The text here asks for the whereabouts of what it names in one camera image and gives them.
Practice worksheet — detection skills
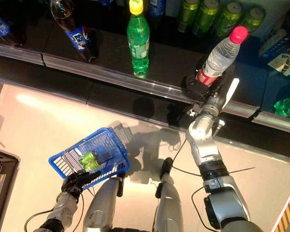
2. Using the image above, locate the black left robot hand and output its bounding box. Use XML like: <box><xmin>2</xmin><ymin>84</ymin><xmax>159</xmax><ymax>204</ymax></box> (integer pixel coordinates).
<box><xmin>61</xmin><ymin>169</ymin><xmax>102</xmax><ymax>195</ymax></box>

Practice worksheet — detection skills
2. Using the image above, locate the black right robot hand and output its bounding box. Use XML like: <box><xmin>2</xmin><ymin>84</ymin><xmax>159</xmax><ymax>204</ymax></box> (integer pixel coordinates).
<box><xmin>182</xmin><ymin>69</ymin><xmax>234</xmax><ymax>107</ymax></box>

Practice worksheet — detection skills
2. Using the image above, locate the clear water bottle red cap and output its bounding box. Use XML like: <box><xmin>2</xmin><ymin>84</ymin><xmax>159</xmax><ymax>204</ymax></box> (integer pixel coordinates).
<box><xmin>195</xmin><ymin>25</ymin><xmax>249</xmax><ymax>87</ymax></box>

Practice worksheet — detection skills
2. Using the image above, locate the blue plastic shopping basket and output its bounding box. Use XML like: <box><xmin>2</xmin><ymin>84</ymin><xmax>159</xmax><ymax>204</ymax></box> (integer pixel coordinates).
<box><xmin>48</xmin><ymin>127</ymin><xmax>131</xmax><ymax>188</ymax></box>

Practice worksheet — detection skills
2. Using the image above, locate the silver left robot leg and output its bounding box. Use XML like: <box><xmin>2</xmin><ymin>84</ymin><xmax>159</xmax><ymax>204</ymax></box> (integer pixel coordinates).
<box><xmin>83</xmin><ymin>172</ymin><xmax>126</xmax><ymax>232</ymax></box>

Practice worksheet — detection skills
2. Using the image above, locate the silver robot leg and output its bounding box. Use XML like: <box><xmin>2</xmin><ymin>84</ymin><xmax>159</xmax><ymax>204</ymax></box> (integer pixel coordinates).
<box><xmin>83</xmin><ymin>172</ymin><xmax>126</xmax><ymax>232</ymax></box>
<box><xmin>154</xmin><ymin>157</ymin><xmax>184</xmax><ymax>232</ymax></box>

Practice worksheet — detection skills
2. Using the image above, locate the white blue cookie box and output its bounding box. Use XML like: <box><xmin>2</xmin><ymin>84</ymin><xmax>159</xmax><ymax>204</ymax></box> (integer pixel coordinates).
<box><xmin>267</xmin><ymin>49</ymin><xmax>290</xmax><ymax>77</ymax></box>

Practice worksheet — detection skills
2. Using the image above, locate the black low shelf unit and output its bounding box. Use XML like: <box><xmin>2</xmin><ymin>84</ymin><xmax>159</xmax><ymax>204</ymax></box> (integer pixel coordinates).
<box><xmin>0</xmin><ymin>144</ymin><xmax>20</xmax><ymax>232</ymax></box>

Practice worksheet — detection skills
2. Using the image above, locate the green soda bottle yellow cap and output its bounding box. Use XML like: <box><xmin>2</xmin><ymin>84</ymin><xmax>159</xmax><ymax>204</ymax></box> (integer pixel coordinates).
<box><xmin>126</xmin><ymin>0</ymin><xmax>151</xmax><ymax>76</ymax></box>

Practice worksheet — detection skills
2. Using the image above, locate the silver right robot leg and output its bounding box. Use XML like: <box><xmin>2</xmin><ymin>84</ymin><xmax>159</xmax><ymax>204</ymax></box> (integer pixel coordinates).
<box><xmin>154</xmin><ymin>157</ymin><xmax>184</xmax><ymax>232</ymax></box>

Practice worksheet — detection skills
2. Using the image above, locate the black base plinth board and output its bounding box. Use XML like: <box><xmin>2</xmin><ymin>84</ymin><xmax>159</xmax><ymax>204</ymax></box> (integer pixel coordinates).
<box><xmin>0</xmin><ymin>55</ymin><xmax>290</xmax><ymax>167</ymax></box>

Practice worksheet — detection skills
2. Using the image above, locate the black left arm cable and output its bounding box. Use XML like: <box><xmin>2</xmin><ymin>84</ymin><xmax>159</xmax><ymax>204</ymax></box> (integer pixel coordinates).
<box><xmin>23</xmin><ymin>190</ymin><xmax>85</xmax><ymax>232</ymax></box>

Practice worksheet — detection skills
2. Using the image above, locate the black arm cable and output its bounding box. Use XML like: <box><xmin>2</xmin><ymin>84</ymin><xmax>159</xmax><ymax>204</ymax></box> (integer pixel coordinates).
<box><xmin>171</xmin><ymin>137</ymin><xmax>210</xmax><ymax>230</ymax></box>
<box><xmin>23</xmin><ymin>190</ymin><xmax>85</xmax><ymax>232</ymax></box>

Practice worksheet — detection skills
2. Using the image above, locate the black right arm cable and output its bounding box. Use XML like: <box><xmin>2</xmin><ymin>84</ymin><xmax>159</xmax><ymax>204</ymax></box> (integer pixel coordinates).
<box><xmin>171</xmin><ymin>137</ymin><xmax>210</xmax><ymax>230</ymax></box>

